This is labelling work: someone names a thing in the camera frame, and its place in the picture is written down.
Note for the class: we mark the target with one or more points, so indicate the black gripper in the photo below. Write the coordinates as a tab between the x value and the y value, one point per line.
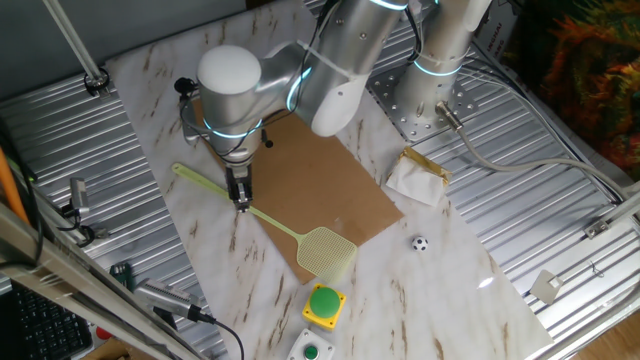
239	175

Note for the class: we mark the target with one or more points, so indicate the yellow-green plastic flyswatter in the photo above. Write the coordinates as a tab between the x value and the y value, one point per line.
325	252

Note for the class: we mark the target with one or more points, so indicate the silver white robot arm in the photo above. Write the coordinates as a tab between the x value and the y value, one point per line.
350	50

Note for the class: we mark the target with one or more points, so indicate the brown cardboard sheet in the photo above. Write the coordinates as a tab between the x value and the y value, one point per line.
310	190

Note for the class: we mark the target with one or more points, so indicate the silver ribbed adapter box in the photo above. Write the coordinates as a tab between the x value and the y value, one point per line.
165	296

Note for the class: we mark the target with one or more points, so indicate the yellow box green button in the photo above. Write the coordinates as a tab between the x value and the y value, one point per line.
324	302

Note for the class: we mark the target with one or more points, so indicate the green hex key set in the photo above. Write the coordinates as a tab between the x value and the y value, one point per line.
121	274

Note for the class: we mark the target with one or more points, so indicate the white box green button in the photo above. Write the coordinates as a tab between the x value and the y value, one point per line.
300	345

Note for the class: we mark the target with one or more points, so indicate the gold wrapped tissue pack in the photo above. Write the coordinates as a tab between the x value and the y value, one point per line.
415	182

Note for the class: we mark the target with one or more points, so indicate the aluminium robot mounting plate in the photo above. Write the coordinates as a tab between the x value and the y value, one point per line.
395	105

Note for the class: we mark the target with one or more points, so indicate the small soccer ball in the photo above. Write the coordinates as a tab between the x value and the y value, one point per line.
420	243

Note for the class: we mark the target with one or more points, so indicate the grey box red stop button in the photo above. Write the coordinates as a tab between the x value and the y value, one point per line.
103	333

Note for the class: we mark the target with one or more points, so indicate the brown wooden box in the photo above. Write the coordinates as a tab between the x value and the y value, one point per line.
107	351

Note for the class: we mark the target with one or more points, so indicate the orange pipe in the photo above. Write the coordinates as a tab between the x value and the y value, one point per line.
7	185

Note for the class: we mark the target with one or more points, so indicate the black keyboard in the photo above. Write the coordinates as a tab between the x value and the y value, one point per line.
45	330

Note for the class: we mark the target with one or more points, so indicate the white square tag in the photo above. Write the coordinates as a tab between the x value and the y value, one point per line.
546	287

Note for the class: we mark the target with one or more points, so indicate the orange green patterned cloth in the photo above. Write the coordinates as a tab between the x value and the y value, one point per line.
590	75

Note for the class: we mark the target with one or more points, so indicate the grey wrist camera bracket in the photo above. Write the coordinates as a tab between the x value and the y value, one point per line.
189	131

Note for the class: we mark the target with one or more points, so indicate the grey camera on clamp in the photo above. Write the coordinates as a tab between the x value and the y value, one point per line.
78	196

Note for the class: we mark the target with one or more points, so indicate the aluminium frame beam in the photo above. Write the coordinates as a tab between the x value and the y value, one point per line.
75	290

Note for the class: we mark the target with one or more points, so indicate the metal camera pole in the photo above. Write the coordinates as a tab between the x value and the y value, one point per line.
75	45

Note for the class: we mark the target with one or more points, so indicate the aluminium profile with bracket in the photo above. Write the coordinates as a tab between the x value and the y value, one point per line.
597	228

